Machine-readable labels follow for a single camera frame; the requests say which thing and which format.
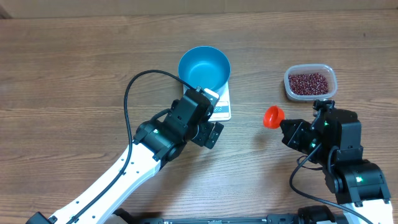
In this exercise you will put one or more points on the red beans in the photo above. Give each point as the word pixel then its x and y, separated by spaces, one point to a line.
pixel 308 84

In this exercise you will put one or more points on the red scoop with blue handle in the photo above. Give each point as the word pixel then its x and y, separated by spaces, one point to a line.
pixel 273 116

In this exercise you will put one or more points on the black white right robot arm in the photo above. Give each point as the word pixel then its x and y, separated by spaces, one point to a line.
pixel 333 140

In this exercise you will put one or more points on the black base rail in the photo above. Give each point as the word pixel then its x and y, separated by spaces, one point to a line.
pixel 214 220

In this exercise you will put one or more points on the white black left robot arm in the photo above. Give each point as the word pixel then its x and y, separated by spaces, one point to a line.
pixel 154 144

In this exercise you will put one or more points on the blue bowl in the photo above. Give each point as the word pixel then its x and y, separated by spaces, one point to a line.
pixel 205 66

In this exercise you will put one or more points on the white digital kitchen scale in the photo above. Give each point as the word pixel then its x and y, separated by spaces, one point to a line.
pixel 222 111

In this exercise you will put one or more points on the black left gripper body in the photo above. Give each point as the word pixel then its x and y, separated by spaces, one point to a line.
pixel 205 131

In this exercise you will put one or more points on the clear plastic container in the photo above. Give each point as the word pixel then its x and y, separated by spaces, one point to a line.
pixel 323 69

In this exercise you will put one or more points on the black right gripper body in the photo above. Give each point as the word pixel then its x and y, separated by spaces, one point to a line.
pixel 301 140

